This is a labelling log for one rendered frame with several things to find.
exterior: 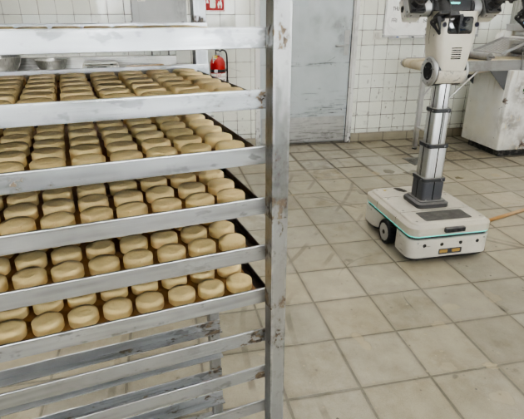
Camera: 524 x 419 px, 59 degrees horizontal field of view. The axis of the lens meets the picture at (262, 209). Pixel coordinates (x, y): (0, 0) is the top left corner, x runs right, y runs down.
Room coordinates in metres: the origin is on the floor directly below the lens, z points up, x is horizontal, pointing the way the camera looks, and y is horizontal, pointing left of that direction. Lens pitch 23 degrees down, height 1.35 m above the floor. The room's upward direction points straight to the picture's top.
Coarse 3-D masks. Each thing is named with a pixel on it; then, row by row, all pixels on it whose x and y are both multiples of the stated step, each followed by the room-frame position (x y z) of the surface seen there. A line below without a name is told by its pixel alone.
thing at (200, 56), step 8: (192, 0) 1.13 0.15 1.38; (200, 0) 1.13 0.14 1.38; (192, 8) 1.13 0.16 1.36; (200, 8) 1.13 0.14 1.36; (192, 16) 1.13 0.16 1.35; (200, 16) 1.13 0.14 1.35; (200, 56) 1.13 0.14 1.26; (208, 320) 1.14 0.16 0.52; (208, 336) 1.15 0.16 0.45; (216, 336) 1.13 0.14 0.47; (216, 360) 1.13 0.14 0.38; (216, 408) 1.13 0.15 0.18
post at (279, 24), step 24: (288, 0) 0.72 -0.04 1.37; (288, 24) 0.72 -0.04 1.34; (288, 48) 0.72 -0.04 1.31; (288, 72) 0.72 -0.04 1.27; (288, 96) 0.72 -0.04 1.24; (288, 120) 0.72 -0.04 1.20; (288, 144) 0.72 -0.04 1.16; (288, 168) 0.72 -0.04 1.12; (264, 360) 0.73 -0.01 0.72; (264, 384) 0.73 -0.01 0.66; (264, 408) 0.73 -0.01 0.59
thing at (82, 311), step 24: (240, 264) 0.84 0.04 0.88; (120, 288) 0.74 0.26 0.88; (144, 288) 0.75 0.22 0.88; (168, 288) 0.77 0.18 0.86; (192, 288) 0.74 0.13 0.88; (216, 288) 0.74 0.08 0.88; (240, 288) 0.75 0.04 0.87; (0, 312) 0.67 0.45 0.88; (24, 312) 0.68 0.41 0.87; (48, 312) 0.67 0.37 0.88; (72, 312) 0.67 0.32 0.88; (96, 312) 0.67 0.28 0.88; (120, 312) 0.67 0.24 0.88; (144, 312) 0.69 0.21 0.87; (0, 336) 0.60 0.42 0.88; (24, 336) 0.62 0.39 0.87
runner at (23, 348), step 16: (256, 288) 0.73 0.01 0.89; (192, 304) 0.69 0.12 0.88; (208, 304) 0.70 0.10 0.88; (224, 304) 0.71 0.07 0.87; (240, 304) 0.72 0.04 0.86; (128, 320) 0.64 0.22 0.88; (144, 320) 0.65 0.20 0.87; (160, 320) 0.66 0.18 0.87; (176, 320) 0.67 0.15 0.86; (48, 336) 0.60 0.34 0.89; (64, 336) 0.61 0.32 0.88; (80, 336) 0.61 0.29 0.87; (96, 336) 0.62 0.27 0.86; (112, 336) 0.63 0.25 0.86; (0, 352) 0.57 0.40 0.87; (16, 352) 0.58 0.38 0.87; (32, 352) 0.59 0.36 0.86
